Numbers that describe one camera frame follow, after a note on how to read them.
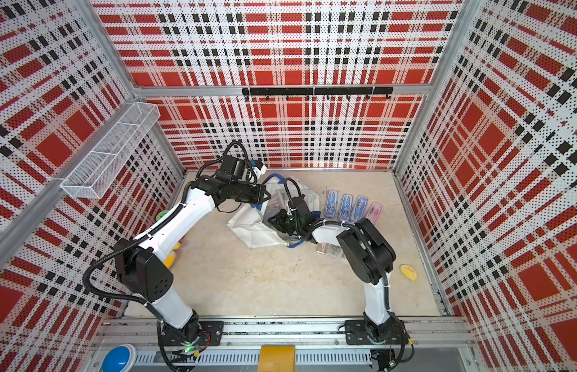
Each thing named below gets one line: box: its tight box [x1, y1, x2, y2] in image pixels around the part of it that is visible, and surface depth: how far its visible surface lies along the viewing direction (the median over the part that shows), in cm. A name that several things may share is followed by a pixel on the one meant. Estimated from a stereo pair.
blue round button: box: [101, 344, 138, 372], surface depth 70 cm
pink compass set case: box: [365, 201, 384, 224], surface depth 106 cm
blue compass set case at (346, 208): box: [338, 193, 353, 223], surface depth 107 cm
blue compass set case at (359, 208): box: [350, 195, 369, 223], surface depth 107 cm
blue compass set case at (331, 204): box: [324, 189, 339, 220], surface depth 109 cm
